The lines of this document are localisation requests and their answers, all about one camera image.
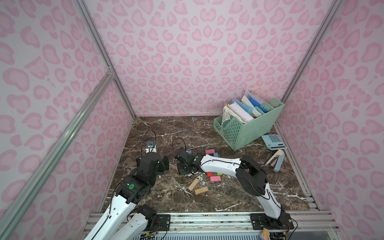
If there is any wooden block diagonal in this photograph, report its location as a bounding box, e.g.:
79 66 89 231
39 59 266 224
188 179 199 191

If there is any pink block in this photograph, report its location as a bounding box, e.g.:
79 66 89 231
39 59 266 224
210 176 222 183
205 149 215 155

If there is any wooden block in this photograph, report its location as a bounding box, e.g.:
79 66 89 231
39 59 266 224
195 187 209 195

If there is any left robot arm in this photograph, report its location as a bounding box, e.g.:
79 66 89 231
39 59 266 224
85 152 170 240

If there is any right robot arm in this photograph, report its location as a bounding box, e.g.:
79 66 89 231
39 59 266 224
175 148 284 220

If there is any green plastic file basket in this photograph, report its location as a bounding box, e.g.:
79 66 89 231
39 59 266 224
214 98 285 151

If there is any white papers stack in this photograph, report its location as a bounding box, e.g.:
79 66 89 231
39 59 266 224
222 103 255 124

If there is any grey calculator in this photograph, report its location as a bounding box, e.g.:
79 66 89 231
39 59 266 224
262 134 288 150

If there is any blue folder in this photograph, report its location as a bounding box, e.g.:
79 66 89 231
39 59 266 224
248 96 268 113

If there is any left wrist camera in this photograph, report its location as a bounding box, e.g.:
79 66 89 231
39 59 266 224
145 141 157 154

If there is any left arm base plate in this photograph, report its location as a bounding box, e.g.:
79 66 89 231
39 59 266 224
130 213 171 233

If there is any wooden box at right wall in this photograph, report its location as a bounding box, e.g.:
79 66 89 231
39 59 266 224
264 150 286 173

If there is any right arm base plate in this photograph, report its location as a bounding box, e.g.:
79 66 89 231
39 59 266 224
250 212 295 231

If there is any front aluminium rail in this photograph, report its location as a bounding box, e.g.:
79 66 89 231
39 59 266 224
80 211 344 240

